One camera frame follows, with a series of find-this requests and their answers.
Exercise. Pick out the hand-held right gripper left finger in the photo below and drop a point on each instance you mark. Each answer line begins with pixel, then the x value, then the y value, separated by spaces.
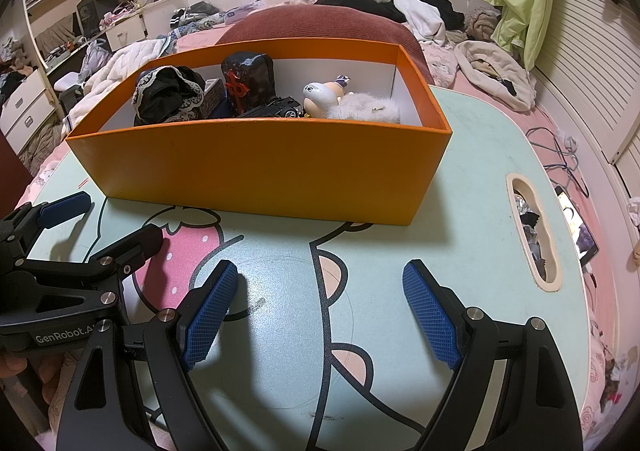
pixel 210 316

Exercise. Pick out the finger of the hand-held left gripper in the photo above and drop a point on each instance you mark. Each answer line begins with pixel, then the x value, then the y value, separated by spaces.
pixel 65 207
pixel 137 243

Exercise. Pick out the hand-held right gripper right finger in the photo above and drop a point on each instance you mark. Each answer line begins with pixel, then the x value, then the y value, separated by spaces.
pixel 432 316

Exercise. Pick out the orange cardboard box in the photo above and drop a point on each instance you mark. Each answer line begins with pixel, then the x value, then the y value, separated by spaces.
pixel 250 166

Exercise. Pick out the black lace-trimmed cloth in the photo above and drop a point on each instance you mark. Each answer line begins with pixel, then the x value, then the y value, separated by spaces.
pixel 165 96

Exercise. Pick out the brown card box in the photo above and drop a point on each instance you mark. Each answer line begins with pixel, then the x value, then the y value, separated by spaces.
pixel 214 88

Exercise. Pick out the green toy car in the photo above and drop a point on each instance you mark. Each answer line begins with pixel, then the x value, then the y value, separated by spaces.
pixel 275 107

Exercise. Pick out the dark red marbled block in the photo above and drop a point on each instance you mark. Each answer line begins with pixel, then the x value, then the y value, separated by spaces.
pixel 252 76

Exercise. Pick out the white fur pompom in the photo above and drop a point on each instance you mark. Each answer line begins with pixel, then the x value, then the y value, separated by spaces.
pixel 365 108

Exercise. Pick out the mint cartoon print desktop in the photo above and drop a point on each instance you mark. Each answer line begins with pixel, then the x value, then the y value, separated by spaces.
pixel 480 156

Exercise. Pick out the person's left hand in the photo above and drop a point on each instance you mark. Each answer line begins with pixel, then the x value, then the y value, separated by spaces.
pixel 11 367

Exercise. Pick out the red-brown wooden door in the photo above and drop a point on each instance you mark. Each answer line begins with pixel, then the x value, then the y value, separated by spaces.
pixel 12 166

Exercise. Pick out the white drawer cabinet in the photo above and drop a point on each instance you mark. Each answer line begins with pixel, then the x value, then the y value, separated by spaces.
pixel 25 106

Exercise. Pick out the crumpled foil wrappers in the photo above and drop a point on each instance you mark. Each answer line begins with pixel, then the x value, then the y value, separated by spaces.
pixel 530 231

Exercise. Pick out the grey plastic bag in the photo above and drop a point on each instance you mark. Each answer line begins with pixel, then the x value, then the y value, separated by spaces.
pixel 95 56

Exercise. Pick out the white fleece blanket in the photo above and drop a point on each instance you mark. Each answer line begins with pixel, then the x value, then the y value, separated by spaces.
pixel 120 61

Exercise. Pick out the smartphone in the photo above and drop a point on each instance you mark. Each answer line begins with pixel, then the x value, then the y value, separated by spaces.
pixel 575 221

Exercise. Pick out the white desk with drawers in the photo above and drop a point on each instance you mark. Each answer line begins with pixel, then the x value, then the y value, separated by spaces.
pixel 125 33

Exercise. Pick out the black white striped garment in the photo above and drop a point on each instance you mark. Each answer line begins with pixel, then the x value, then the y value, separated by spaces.
pixel 197 13

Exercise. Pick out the pink printed bed sheet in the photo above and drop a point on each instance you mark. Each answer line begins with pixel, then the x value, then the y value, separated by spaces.
pixel 442 63

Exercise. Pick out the lilac packet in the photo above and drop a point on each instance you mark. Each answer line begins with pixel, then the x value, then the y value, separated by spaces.
pixel 245 8

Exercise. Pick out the beige garment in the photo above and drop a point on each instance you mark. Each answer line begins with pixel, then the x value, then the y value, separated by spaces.
pixel 480 56

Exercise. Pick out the maroon cushion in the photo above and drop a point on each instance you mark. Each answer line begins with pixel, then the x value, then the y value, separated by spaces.
pixel 325 23

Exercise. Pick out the brown fuzzy garment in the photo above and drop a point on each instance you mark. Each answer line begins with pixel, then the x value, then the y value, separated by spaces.
pixel 482 23

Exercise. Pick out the white slatted closet door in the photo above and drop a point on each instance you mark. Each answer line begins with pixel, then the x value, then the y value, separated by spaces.
pixel 590 56

